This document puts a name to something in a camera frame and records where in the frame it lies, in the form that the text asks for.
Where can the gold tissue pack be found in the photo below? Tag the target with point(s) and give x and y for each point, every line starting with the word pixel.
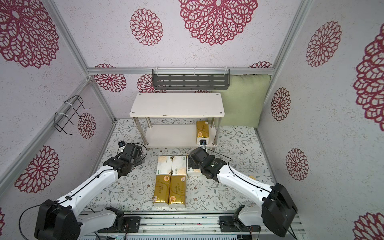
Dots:
pixel 177 195
pixel 202 131
pixel 162 191

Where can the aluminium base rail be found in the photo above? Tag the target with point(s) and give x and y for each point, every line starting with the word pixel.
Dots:
pixel 183 226

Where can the white two-tier metal-legged shelf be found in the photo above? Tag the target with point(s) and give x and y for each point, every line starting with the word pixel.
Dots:
pixel 183 105

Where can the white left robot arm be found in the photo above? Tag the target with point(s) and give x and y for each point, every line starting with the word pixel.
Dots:
pixel 62 220

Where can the black wire wall rack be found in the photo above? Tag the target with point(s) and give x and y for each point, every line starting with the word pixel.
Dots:
pixel 61 120

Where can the white tissue pack left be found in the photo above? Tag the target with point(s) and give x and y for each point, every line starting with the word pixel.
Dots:
pixel 164 166

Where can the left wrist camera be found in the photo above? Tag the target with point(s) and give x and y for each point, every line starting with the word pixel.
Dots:
pixel 121 144

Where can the white tissue pack middle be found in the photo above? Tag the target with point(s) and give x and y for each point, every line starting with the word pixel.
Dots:
pixel 179 165

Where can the grey wall-mounted metal rack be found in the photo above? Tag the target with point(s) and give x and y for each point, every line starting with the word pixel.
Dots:
pixel 191 81

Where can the white tissue pack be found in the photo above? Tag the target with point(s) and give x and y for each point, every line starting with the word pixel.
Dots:
pixel 192 168
pixel 164 166
pixel 179 165

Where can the white tissue pack right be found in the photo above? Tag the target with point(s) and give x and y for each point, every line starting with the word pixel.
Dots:
pixel 192 168

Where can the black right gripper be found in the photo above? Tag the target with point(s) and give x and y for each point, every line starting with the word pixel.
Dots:
pixel 196 157

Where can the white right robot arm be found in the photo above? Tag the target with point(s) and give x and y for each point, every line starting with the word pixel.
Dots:
pixel 273 206

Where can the green fabric cushion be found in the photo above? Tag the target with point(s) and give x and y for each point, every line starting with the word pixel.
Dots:
pixel 244 99

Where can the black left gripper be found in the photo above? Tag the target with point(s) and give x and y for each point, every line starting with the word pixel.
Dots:
pixel 139 162

